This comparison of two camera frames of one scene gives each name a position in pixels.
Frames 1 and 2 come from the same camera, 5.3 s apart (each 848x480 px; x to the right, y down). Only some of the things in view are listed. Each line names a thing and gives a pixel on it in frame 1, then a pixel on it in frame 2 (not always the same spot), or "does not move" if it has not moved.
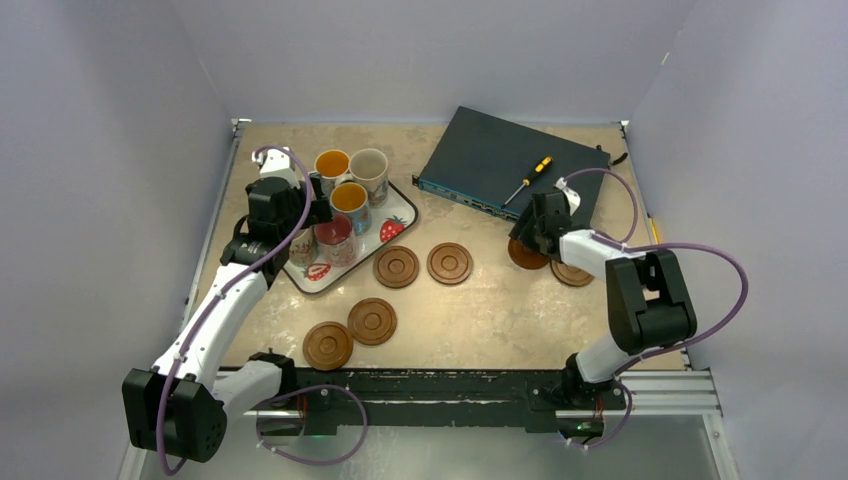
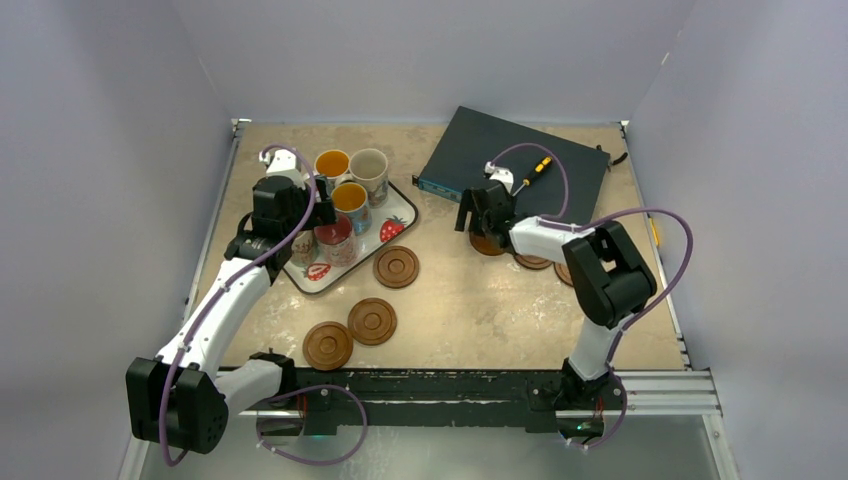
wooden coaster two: [449, 263] -> [485, 245]
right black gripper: [530, 229] -> [477, 206]
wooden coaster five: [372, 321] does not move
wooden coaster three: [525, 257] does not move
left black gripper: [319, 209] does not move
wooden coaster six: [327, 346] does not move
